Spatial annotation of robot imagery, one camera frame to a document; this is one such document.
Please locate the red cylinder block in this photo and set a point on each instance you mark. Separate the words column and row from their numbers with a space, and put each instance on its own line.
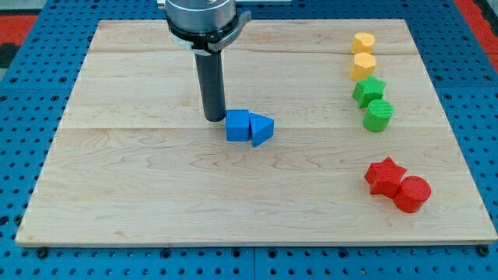
column 413, row 192

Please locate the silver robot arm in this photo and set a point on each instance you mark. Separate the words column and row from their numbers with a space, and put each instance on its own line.
column 204, row 27

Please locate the wooden board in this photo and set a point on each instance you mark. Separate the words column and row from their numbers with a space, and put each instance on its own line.
column 134, row 162

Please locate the blue cube block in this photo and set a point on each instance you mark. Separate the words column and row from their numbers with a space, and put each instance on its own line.
column 237, row 125

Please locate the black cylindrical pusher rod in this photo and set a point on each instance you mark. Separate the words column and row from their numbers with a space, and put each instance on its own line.
column 210, row 77

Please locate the blue triangular prism block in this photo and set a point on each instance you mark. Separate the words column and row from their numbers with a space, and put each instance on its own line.
column 262, row 128

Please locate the green cylinder block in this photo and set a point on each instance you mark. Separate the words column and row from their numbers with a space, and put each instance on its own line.
column 378, row 115

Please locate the green star block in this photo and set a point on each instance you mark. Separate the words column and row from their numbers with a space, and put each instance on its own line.
column 367, row 90

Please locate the red star block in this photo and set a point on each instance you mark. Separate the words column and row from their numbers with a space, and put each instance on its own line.
column 385, row 177

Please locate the yellow hexagon block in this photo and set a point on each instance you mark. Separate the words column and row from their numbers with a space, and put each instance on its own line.
column 363, row 66

